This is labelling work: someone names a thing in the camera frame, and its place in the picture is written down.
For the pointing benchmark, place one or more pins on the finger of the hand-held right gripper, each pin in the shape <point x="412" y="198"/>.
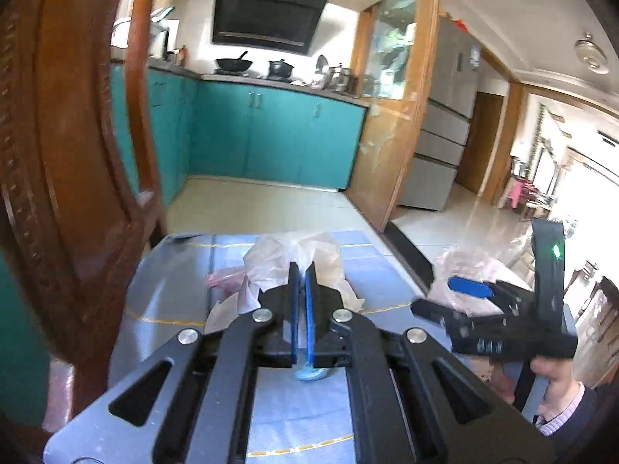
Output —
<point x="430" y="310"/>
<point x="469" y="287"/>

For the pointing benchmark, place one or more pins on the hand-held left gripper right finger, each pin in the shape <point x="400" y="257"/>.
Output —
<point x="310" y="319"/>

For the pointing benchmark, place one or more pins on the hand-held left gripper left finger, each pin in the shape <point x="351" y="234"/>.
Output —
<point x="292" y="314"/>

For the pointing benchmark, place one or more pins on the white plastic mesh basket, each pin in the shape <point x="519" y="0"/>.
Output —
<point x="459" y="263"/>

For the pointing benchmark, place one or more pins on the white plastic bag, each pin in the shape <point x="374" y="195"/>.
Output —
<point x="285" y="256"/>

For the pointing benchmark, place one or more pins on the person's right forearm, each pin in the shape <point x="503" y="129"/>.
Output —
<point x="595" y="420"/>

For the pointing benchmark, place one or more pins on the person's right hand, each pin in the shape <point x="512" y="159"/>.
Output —
<point x="561" y="382"/>

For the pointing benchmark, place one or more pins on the black floor threshold strip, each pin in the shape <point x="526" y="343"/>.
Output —
<point x="411" y="256"/>

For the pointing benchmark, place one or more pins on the pink crumpled plastic bag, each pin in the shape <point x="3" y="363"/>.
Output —
<point x="225" y="280"/>

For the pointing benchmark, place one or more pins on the pink garment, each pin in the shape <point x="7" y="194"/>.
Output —
<point x="518" y="193"/>

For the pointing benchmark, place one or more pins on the blue checked cloth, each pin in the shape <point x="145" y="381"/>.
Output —
<point x="159" y="299"/>

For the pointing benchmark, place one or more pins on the brown wooden room door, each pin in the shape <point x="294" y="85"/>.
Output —
<point x="481" y="145"/>

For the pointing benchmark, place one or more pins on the silver refrigerator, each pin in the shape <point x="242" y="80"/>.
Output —
<point x="440" y="121"/>

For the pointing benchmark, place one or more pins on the wooden framed glass sliding door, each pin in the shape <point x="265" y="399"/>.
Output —
<point x="396" y="96"/>

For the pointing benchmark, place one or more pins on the round ceiling lamp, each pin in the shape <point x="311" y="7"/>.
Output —
<point x="591" y="54"/>

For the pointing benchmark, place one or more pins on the gas stove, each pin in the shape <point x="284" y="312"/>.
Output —
<point x="256" y="76"/>

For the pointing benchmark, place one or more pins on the steel stock pot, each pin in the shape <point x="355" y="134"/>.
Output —
<point x="343" y="78"/>

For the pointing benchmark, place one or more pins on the black cooking pot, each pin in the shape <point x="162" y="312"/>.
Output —
<point x="279" y="70"/>

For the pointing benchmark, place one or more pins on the steel pot lid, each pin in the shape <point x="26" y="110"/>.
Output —
<point x="321" y="70"/>

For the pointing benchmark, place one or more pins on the black wok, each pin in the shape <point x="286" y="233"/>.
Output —
<point x="234" y="64"/>

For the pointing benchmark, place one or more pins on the carved wooden chair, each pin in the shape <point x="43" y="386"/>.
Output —
<point x="72" y="154"/>

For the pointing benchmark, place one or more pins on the brown bottle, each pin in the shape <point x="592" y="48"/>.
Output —
<point x="182" y="57"/>

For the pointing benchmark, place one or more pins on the black range hood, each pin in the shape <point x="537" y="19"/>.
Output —
<point x="266" y="17"/>

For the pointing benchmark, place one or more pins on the white countertop appliance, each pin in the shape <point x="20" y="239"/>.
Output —
<point x="159" y="34"/>

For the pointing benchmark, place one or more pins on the green wall vine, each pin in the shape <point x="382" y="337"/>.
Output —
<point x="539" y="140"/>

